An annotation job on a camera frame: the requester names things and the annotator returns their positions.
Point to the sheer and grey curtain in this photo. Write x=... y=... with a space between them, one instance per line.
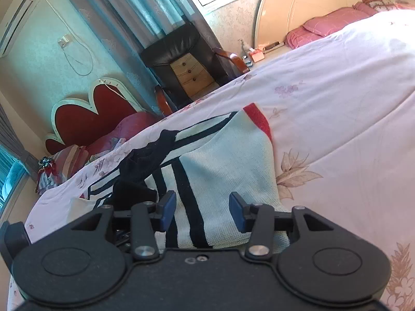
x=136 y=3

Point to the striped cushion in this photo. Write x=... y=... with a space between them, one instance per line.
x=68 y=165

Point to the black leather armchair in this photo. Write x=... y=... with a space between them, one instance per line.
x=168 y=43

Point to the white air conditioner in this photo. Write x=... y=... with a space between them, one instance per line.
x=16 y=16

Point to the pink pillow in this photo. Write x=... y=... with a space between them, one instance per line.
x=327 y=24

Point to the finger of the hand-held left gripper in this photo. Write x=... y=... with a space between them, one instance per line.
x=133 y=194

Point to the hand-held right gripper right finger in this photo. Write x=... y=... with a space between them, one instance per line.
x=237 y=213

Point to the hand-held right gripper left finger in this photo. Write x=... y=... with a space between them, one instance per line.
x=168 y=212

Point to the shiny gift bow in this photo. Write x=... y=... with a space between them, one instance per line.
x=45 y=163

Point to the pump lotion bottle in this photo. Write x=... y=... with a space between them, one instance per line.
x=243 y=48

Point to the red heart-shaped board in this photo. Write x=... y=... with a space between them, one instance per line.
x=84 y=116

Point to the striped knit sweater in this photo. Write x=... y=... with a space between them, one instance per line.
x=227 y=155

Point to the folded clothes pile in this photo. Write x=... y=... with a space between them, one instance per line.
x=116 y=143

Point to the large grid window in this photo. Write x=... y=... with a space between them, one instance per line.
x=11 y=181

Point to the cream nightstand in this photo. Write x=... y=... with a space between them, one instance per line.
x=275 y=55

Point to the pink tissue box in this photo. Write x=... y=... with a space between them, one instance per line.
x=256 y=55

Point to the white wall socket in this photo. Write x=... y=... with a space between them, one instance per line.
x=64 y=41

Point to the cream bed headboard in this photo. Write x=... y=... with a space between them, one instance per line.
x=291 y=3

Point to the patterned red pillow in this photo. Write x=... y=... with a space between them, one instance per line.
x=379 y=0

